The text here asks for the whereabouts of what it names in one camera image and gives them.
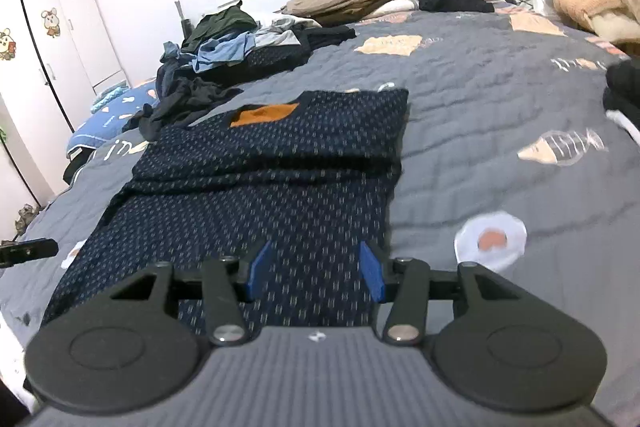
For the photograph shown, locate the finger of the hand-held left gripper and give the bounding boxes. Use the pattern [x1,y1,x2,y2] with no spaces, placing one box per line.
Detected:
[0,237,59,267]

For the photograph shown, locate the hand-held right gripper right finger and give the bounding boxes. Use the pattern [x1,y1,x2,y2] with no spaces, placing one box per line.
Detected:
[360,241,521,348]

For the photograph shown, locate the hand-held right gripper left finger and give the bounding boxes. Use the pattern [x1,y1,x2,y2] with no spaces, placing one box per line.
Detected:
[109,239,275,348]

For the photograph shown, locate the navy patterned sweater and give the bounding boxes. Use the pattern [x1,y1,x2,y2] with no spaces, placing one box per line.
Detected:
[40,89,411,338]

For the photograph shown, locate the black folded clothes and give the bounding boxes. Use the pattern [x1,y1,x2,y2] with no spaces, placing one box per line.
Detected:
[602,59,640,130]

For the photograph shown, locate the blue printed quilt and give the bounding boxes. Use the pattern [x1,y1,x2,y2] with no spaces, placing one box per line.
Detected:
[65,77,161,158]

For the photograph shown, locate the teal striped cloth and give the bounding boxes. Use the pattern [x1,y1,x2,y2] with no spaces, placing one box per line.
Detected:
[90,79,132,114]

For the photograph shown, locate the grey quilted bedspread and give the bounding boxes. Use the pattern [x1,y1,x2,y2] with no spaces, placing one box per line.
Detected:
[0,4,640,408]

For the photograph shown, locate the white wardrobe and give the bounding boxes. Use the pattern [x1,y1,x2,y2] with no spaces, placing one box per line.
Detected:
[0,0,132,208]

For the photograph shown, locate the black crumpled garment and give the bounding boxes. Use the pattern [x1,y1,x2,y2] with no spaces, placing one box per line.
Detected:
[122,77,243,140]

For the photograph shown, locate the cartoon mouse sticker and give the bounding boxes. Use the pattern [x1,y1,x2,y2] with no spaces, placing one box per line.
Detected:
[0,27,18,62]
[40,8,61,38]

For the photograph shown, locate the dark dotted garment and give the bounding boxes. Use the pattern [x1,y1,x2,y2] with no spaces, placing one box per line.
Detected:
[215,44,313,82]

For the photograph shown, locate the navy garment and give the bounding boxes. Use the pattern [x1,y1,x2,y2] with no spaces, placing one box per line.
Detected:
[156,42,201,98]

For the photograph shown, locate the light blue garment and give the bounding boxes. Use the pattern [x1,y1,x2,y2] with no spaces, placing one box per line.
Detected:
[192,32,258,72]

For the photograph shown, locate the grey white garment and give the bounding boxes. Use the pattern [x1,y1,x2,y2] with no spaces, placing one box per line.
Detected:
[255,17,321,48]

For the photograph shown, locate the small black garment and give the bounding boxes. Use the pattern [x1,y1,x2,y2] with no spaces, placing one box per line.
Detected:
[305,24,357,52]

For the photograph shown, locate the dark green garment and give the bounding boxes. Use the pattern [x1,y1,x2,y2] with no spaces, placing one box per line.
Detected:
[181,6,258,52]

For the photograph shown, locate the black device on stand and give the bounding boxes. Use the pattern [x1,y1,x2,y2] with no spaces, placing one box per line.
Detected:
[170,0,193,38]

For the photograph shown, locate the black rumpled cloth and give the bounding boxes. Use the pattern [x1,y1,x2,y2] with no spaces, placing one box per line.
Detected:
[419,0,496,14]

